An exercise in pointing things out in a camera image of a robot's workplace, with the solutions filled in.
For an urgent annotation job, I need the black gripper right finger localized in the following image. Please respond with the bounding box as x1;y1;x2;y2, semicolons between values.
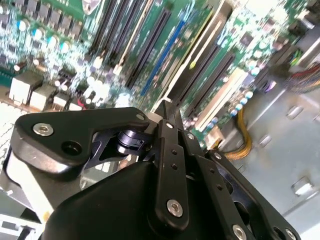
169;101;302;240

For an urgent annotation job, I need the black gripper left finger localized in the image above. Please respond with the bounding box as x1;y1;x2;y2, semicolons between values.
9;100;191;233

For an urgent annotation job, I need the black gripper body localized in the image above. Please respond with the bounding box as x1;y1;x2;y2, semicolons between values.
42;161;233;240

